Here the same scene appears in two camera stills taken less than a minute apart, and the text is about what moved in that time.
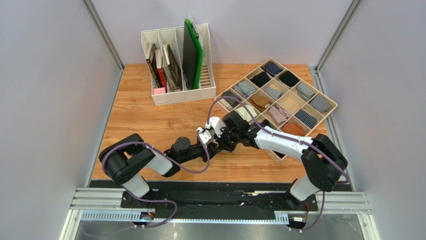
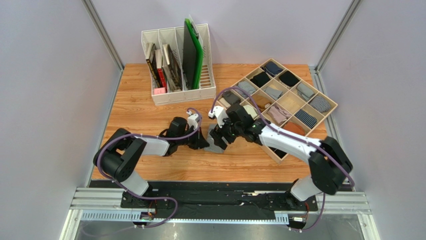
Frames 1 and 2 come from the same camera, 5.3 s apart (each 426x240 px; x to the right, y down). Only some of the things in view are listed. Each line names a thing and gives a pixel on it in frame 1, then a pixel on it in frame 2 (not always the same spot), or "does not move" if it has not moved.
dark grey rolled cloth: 233,102 does not move
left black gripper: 212,150 → 200,142
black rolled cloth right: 289,78 does not move
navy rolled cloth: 272,69 does not move
